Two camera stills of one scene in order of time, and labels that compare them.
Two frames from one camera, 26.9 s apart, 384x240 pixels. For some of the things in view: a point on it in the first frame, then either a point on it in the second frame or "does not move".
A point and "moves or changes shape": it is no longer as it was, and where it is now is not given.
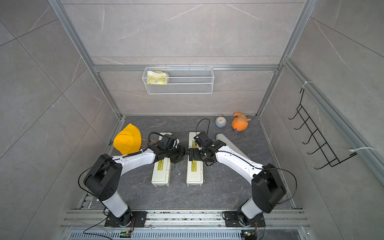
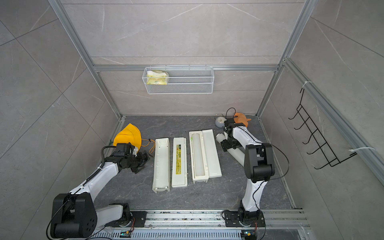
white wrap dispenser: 161,169 moves or changes shape
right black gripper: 195,151 -> 226,146
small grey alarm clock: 220,121 does not move
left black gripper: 181,153 -> 142,160
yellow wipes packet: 156,77 does not move
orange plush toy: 240,122 does not move
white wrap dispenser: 195,172 moves or changes shape
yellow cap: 128,140 does not move
